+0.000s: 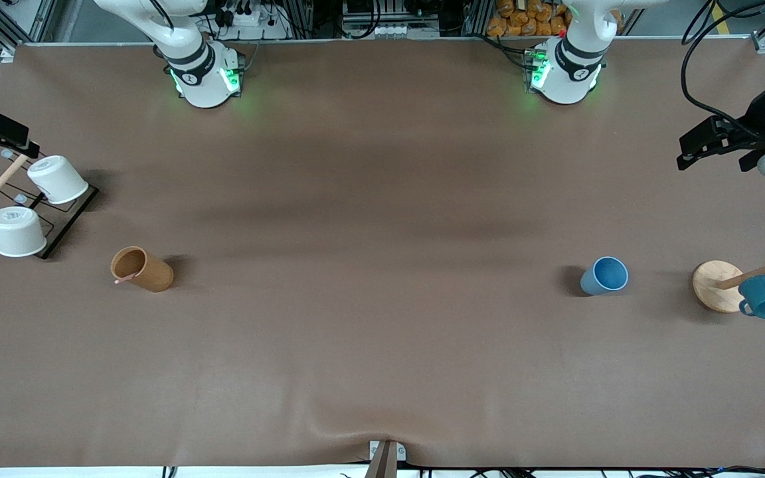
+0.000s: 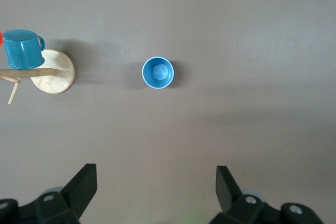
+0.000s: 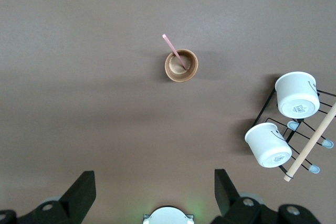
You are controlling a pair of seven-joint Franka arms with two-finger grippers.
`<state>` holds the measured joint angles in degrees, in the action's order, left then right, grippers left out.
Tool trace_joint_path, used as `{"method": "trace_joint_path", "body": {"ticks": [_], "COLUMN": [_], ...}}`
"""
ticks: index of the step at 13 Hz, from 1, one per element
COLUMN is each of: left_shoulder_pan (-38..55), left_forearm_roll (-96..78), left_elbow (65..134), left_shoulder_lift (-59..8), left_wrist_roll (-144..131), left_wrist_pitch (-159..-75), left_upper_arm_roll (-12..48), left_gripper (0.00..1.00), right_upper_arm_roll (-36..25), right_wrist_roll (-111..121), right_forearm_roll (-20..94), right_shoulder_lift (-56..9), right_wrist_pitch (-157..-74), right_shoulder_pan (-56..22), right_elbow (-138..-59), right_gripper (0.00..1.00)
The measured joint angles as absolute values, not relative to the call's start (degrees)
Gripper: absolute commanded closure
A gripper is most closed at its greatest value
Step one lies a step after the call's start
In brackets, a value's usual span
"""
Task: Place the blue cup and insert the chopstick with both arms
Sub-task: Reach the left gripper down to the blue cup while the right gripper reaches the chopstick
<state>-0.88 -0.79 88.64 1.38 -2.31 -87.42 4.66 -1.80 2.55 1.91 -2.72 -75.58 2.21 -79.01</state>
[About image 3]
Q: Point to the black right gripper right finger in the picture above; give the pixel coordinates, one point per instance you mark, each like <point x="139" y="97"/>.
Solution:
<point x="225" y="192"/>

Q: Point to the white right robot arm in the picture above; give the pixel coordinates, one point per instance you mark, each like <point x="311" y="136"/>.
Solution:
<point x="168" y="216"/>

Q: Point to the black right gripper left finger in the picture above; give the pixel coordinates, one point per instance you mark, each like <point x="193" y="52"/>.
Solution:
<point x="81" y="192"/>

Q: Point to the white paper cup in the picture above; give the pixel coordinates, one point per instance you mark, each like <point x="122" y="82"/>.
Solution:
<point x="296" y="93"/>
<point x="265" y="142"/>

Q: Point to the brown cylindrical cup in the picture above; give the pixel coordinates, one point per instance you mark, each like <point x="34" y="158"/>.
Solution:
<point x="193" y="64"/>

